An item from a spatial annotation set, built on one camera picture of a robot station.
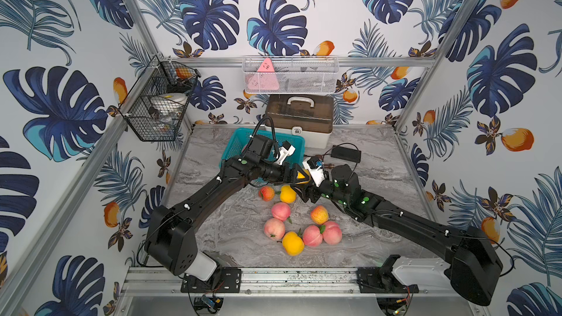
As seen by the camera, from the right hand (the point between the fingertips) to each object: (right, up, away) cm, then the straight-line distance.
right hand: (299, 176), depth 77 cm
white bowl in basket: (-47, +26, +3) cm, 54 cm away
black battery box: (+26, +7, +33) cm, 42 cm away
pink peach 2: (-9, -19, +2) cm, 21 cm away
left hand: (+1, +1, -3) cm, 4 cm away
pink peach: (-6, -14, +7) cm, 17 cm away
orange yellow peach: (+8, -15, +7) cm, 19 cm away
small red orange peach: (-12, -9, +13) cm, 20 cm away
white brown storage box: (+7, +26, +29) cm, 40 cm away
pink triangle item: (-13, +39, +13) cm, 43 cm away
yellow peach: (0, +1, -6) cm, 6 cm away
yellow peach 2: (-4, -9, +11) cm, 14 cm away
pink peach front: (+5, -22, +1) cm, 22 cm away
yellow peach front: (-2, -24, +1) cm, 24 cm away
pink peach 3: (+12, -20, +1) cm, 24 cm away
